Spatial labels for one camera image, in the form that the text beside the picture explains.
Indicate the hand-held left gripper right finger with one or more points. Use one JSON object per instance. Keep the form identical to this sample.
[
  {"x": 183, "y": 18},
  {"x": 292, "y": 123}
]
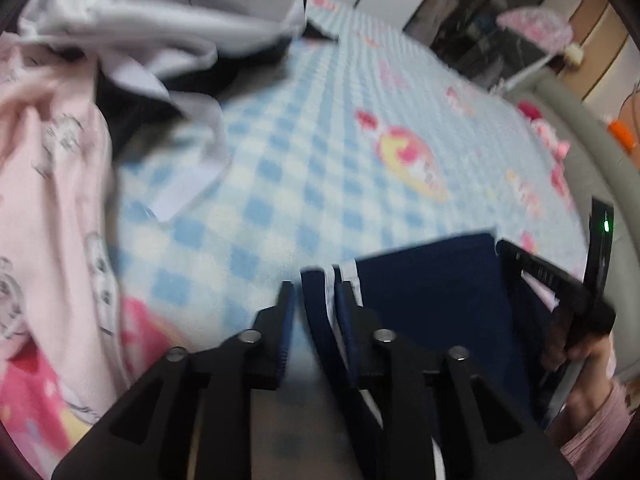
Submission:
[{"x": 346, "y": 325}]

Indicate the orange plush toy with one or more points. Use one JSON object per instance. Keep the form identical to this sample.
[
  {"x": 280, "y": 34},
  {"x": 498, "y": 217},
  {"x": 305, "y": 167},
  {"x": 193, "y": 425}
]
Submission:
[{"x": 621, "y": 134}]

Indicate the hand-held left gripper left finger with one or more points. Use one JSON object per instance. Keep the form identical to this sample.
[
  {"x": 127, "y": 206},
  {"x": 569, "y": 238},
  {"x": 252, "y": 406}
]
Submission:
[{"x": 284, "y": 325}]

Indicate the navy white-striped sweater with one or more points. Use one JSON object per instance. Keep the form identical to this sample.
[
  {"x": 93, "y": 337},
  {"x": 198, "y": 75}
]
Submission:
[{"x": 425, "y": 300}]

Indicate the white garment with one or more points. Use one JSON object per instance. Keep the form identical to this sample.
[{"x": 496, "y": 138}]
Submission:
[{"x": 150, "y": 10}]

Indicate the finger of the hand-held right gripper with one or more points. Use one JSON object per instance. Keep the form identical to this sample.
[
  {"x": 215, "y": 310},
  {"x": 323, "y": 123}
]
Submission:
[{"x": 515, "y": 257}]

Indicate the blue checked printed blanket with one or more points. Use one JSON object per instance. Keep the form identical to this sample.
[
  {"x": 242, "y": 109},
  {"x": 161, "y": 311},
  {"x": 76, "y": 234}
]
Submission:
[{"x": 300, "y": 185}]

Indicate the glass-door wardrobe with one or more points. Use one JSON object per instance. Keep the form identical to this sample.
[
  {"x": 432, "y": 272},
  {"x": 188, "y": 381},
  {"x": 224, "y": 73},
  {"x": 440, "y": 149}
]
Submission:
[{"x": 475, "y": 20}]

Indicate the pink frilly cloth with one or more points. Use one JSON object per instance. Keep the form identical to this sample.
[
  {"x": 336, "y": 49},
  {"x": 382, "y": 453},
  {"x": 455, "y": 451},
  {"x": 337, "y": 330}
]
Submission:
[{"x": 535, "y": 27}]

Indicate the pink printed garment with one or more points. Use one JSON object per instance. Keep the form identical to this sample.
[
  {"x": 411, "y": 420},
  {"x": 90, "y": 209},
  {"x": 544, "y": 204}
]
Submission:
[{"x": 50, "y": 210}]

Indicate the small cream plush toy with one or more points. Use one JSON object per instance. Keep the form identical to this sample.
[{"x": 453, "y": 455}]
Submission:
[{"x": 573, "y": 55}]

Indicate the person's right hand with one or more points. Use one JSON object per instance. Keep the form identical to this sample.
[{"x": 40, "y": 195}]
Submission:
[{"x": 592, "y": 385}]

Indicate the pink plush toy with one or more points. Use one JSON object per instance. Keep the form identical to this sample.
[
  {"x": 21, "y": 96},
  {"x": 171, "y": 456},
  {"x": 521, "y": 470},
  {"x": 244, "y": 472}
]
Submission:
[{"x": 545, "y": 130}]

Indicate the grey padded bed frame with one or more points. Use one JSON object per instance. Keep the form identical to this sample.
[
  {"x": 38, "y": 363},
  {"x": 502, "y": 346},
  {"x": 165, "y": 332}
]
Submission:
[{"x": 590, "y": 160}]

